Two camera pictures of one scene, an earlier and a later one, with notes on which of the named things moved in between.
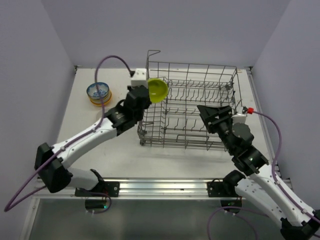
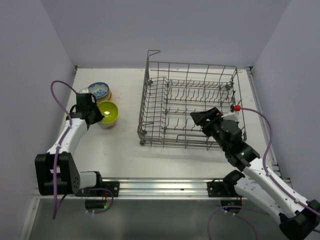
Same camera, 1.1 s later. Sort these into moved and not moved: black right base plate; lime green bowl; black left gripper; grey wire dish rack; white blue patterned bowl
Moved: lime green bowl; black left gripper
Not moved: black right base plate; white blue patterned bowl; grey wire dish rack
